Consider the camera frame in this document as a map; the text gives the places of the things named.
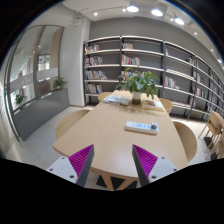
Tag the wooden chair at right edge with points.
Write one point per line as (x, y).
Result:
(215, 126)

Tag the wooden chair left near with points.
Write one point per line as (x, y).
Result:
(68, 121)

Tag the small potted plant far left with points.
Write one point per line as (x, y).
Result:
(19, 99)

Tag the green potted plant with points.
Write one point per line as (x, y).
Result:
(136, 82)

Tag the wooden chair far left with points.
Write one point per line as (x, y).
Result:
(103, 95)

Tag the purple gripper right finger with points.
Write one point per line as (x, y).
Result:
(151, 168)

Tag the open book on table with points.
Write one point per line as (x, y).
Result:
(152, 105)

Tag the potted plant by window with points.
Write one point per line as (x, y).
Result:
(59, 83)

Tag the wooden chair right near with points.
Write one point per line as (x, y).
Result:
(188, 139)

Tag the white power strip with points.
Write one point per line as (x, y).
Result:
(141, 127)

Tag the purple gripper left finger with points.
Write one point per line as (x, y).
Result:
(74, 168)

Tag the wooden chair far right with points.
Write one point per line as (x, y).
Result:
(167, 104)

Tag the large grey bookshelf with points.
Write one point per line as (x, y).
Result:
(190, 82)

